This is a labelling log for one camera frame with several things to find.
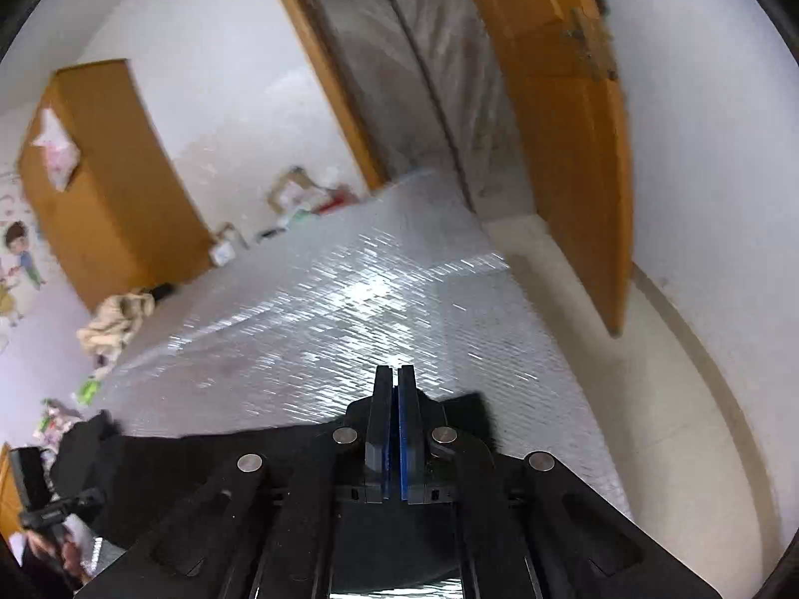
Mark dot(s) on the small white box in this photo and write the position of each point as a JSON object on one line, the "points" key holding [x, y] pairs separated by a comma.
{"points": [[225, 246]]}

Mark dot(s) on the white plastic bag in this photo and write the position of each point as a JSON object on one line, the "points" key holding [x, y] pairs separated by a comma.
{"points": [[57, 153]]}

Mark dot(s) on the black bundle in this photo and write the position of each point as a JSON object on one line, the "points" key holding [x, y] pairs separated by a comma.
{"points": [[162, 292]]}

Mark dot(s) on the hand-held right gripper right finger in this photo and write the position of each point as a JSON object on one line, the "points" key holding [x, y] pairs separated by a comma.
{"points": [[406, 443]]}

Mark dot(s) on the brown cardboard box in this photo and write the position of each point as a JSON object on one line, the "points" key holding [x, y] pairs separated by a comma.
{"points": [[290, 190]]}

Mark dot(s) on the beige floral blanket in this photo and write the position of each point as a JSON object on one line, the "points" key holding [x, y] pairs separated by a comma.
{"points": [[118, 321]]}

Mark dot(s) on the black pants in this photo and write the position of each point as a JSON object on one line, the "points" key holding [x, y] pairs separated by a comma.
{"points": [[156, 462]]}

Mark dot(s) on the wooden door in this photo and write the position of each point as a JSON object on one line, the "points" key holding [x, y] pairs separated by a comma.
{"points": [[562, 137]]}

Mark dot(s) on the wooden door frame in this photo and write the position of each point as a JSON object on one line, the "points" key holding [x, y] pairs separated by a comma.
{"points": [[324, 75]]}

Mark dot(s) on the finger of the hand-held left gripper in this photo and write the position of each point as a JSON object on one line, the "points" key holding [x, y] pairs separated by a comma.
{"points": [[92, 499]]}

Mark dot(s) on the wooden wardrobe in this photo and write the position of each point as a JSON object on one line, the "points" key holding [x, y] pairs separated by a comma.
{"points": [[112, 199]]}

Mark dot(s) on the pile of plastic packets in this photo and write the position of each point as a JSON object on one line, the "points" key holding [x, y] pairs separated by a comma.
{"points": [[331, 199]]}

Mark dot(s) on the silver foil mat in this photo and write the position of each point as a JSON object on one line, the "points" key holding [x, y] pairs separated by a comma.
{"points": [[374, 293]]}

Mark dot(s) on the colourful packets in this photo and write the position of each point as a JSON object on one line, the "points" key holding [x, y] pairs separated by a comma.
{"points": [[56, 418]]}

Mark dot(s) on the clear plastic curtain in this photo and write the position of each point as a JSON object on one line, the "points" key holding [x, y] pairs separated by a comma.
{"points": [[437, 75]]}

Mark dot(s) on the person's left hand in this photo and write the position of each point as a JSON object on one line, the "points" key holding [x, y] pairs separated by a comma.
{"points": [[70, 565]]}

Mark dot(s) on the green packet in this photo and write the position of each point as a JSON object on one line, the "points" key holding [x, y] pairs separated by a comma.
{"points": [[87, 389]]}

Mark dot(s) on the cartoon couple wall sticker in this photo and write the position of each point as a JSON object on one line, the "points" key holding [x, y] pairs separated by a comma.
{"points": [[22, 249]]}

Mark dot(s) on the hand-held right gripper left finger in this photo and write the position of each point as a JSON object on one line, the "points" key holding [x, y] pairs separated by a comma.
{"points": [[377, 437]]}

